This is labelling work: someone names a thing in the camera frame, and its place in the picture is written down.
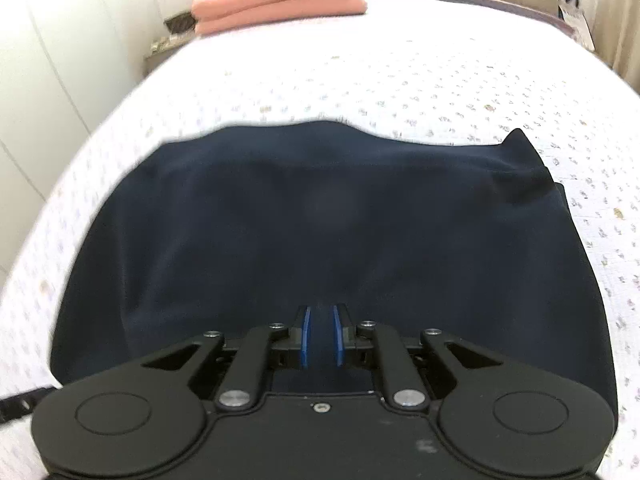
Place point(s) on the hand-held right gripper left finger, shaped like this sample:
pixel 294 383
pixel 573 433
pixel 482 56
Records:
pixel 306 332

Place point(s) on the white wardrobe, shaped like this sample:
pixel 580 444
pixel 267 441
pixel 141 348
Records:
pixel 55 70

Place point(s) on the white shopping bag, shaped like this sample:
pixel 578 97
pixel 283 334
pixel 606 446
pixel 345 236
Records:
pixel 577 20

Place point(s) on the dark navy striped hoodie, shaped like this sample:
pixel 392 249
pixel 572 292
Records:
pixel 320 220

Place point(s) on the bed with floral bedspread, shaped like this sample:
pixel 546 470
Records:
pixel 350 75

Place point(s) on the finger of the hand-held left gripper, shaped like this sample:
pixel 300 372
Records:
pixel 25 402

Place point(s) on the brown patterned bag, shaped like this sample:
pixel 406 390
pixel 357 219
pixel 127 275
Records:
pixel 181 22

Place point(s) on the beige curtain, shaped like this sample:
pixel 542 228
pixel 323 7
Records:
pixel 617 20

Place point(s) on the beige nightstand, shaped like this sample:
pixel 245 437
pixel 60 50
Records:
pixel 162 57

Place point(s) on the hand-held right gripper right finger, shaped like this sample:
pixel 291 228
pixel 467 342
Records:
pixel 338 332

